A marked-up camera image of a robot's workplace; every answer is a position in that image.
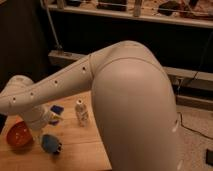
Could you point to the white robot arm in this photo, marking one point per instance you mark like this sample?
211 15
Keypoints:
132 101

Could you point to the cluttered wall shelf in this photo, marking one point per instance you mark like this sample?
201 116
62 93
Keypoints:
194 13

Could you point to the orange red bowl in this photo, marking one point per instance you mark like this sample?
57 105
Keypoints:
19 136

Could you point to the blue ceramic cup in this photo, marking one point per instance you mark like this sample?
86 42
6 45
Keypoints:
49 143

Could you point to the black white striped eraser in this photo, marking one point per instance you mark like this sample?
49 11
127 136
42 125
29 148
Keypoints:
59 148

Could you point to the metal lamp pole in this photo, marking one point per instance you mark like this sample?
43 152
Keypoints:
58 45

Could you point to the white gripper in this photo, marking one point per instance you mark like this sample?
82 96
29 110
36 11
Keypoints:
37 117

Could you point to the blue sponge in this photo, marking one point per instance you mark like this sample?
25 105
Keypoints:
56 114

